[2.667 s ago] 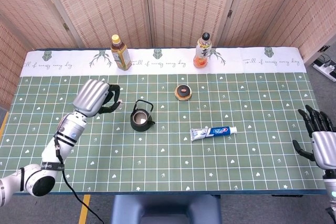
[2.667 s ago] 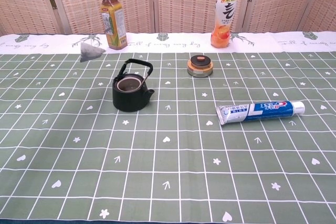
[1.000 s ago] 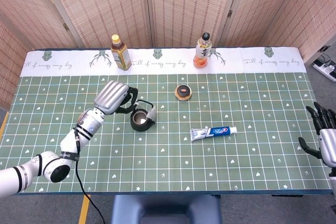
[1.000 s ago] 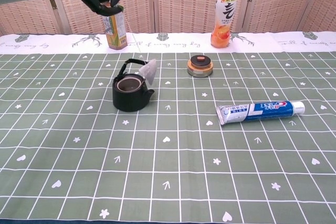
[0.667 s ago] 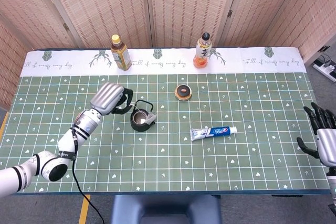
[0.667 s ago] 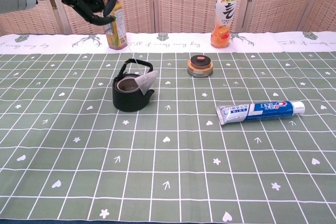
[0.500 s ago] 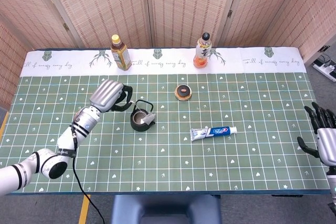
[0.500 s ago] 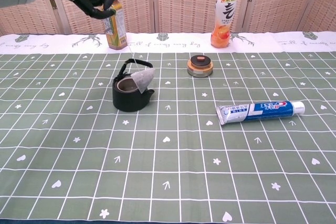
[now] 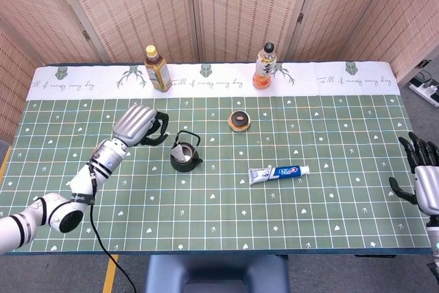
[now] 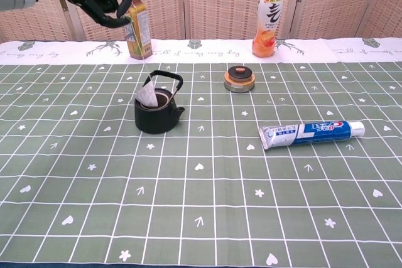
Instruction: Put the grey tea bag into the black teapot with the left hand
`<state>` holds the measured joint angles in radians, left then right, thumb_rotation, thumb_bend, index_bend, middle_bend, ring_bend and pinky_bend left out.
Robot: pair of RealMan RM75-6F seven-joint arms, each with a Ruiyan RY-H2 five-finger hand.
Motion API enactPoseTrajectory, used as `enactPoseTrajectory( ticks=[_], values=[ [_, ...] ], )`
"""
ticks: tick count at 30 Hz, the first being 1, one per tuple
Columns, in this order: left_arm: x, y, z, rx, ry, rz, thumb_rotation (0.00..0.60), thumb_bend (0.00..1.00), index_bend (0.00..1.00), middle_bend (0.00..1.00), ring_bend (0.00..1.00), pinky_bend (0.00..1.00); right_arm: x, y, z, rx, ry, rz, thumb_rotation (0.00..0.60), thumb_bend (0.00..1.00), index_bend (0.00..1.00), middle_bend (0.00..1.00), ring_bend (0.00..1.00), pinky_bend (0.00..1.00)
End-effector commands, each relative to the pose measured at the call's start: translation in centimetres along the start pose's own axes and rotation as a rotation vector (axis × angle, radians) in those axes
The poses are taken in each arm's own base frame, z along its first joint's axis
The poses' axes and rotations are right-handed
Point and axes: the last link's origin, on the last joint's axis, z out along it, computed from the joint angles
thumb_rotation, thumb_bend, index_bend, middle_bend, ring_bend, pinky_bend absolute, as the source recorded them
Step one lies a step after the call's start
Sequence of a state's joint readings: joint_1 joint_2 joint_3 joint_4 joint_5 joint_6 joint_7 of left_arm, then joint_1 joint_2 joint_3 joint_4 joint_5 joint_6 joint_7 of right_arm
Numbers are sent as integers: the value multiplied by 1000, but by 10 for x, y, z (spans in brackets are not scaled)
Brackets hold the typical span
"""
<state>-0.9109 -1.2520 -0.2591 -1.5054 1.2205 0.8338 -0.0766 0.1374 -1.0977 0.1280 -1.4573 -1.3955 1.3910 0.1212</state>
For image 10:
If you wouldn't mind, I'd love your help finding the black cap orange drink bottle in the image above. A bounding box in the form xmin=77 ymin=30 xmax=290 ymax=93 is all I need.
xmin=251 ymin=0 xmax=285 ymax=59

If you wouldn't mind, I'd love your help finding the blue white toothpaste tube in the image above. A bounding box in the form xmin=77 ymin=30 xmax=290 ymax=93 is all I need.
xmin=258 ymin=120 xmax=366 ymax=151

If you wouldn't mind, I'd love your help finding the black cast iron teapot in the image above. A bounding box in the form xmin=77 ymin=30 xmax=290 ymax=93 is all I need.
xmin=134 ymin=70 xmax=186 ymax=134

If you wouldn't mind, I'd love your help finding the green grid tablecloth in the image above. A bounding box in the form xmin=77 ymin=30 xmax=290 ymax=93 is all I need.
xmin=0 ymin=37 xmax=402 ymax=268

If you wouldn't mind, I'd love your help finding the yellow cap tea bottle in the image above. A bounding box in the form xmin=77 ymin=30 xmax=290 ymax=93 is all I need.
xmin=124 ymin=0 xmax=153 ymax=61

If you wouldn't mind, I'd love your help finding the grey tea bag with string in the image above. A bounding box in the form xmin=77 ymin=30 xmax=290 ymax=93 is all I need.
xmin=123 ymin=13 xmax=159 ymax=109

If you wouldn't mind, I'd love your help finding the dark round lid with handle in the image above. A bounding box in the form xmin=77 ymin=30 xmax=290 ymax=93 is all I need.
xmin=228 ymin=65 xmax=251 ymax=81

